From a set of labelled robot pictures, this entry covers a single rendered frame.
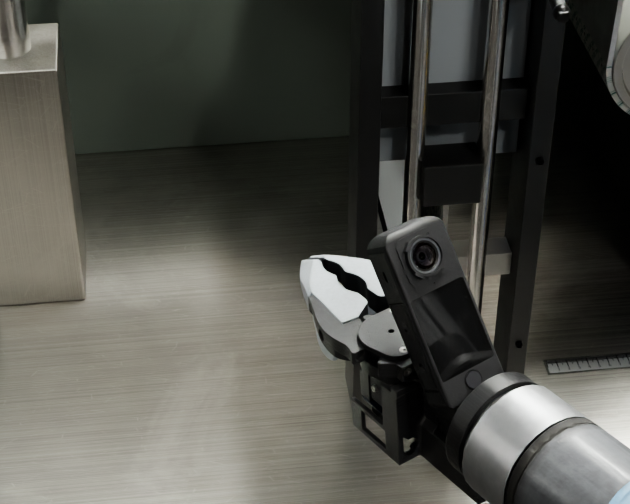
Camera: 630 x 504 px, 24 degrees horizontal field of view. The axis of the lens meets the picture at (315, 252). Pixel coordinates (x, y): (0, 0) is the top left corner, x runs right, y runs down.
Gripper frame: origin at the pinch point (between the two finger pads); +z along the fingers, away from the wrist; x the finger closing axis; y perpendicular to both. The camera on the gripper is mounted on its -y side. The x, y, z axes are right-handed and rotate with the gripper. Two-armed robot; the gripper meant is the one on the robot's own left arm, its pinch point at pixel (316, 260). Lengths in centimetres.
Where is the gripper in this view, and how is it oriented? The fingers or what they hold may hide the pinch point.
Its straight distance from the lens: 100.7
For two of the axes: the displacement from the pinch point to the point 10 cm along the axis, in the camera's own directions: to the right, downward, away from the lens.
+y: 0.7, 8.3, 5.5
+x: 8.3, -3.6, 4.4
